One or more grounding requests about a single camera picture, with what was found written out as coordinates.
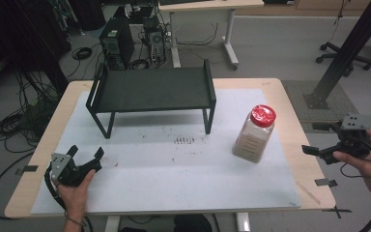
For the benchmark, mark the white table leg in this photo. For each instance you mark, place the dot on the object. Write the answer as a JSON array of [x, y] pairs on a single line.
[[112, 224], [243, 222]]

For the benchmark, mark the dark cloth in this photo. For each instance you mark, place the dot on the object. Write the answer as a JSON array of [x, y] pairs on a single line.
[[193, 224]]

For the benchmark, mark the person's left hand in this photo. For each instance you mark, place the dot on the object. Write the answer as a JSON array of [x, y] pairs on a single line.
[[75, 199]]

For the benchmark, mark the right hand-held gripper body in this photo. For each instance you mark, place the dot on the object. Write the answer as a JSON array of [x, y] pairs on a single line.
[[354, 141]]

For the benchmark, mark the pale tape strip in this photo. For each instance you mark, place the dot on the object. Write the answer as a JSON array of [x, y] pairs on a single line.
[[308, 193]]

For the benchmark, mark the dark curtain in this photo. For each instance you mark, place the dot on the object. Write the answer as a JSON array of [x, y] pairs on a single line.
[[19, 35]]

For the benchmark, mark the white foam mat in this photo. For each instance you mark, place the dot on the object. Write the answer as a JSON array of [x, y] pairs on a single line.
[[174, 183]]

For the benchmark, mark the black computer tower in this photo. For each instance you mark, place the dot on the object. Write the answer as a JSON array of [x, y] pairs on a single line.
[[117, 40]]

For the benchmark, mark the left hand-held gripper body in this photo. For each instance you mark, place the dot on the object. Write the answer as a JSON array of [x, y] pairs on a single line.
[[65, 172]]

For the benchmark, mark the thin wrist band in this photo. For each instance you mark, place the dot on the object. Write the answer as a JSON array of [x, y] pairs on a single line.
[[74, 220]]

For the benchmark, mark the black metal stand post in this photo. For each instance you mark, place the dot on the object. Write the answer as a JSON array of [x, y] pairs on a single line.
[[348, 48]]

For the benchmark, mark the small grey computer tower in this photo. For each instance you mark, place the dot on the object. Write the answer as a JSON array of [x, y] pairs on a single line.
[[155, 42]]

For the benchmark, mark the black office chair base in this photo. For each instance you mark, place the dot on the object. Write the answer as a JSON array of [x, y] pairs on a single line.
[[341, 53]]

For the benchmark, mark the black tape piece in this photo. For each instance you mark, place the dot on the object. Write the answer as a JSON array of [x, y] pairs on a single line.
[[27, 169], [326, 182]]

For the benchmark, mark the clear jar with red lid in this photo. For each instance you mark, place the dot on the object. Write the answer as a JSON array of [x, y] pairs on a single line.
[[254, 138]]

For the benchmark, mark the pale wooden desk white legs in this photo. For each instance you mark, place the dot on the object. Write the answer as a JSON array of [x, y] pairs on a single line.
[[206, 5]]

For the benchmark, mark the black metal shelf rack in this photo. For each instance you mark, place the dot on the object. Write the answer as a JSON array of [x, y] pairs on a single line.
[[151, 88]]

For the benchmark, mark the grey floor mat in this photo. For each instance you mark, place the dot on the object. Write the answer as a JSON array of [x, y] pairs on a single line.
[[344, 106]]

